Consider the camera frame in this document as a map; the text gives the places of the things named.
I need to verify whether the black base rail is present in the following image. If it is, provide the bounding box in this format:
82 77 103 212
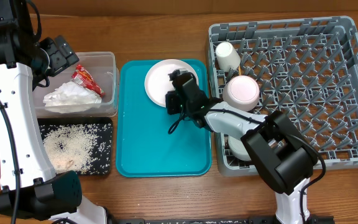
116 215 335 224

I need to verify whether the pink bowl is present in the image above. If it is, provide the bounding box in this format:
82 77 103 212
223 75 260 111

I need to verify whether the cream cup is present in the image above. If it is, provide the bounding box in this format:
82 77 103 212
215 42 241 72

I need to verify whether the white tissue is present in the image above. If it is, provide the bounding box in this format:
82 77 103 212
43 81 102 114

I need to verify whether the white rice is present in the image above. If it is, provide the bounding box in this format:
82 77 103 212
40 123 112 175

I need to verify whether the grey bowl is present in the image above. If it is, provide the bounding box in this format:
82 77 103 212
227 136 251 161

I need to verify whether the black tray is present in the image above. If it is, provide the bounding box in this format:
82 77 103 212
37 116 114 176

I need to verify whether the teal serving tray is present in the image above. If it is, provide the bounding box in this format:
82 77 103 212
116 60 212 177

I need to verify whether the clear plastic bin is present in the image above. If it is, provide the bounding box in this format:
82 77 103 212
33 52 119 118

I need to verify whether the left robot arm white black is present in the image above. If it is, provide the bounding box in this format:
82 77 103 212
0 0 114 223

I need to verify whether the grey dishwasher rack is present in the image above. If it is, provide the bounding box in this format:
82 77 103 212
208 16 358 170

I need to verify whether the pink plate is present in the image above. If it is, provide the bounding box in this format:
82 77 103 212
144 59 199 108

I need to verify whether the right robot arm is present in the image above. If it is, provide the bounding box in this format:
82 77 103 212
165 69 318 223

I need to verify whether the red snack wrapper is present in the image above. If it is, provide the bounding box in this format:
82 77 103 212
71 64 105 98

